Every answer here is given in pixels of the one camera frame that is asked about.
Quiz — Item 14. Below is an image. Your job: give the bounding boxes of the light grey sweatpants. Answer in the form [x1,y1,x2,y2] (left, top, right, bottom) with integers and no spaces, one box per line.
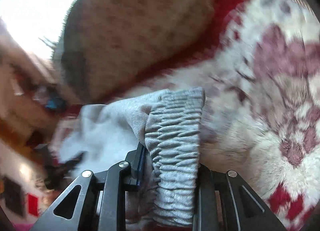
[57,87,205,230]

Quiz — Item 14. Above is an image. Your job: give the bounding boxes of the dark teal bag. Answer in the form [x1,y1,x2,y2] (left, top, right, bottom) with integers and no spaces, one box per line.
[34,85,67,113]

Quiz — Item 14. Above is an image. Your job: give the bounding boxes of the red floral plush blanket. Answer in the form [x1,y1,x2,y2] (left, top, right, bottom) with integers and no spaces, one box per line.
[57,0,320,231]

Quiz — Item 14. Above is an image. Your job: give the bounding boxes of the beige floral quilt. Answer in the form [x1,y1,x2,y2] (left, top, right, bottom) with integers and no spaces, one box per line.
[55,0,214,103]

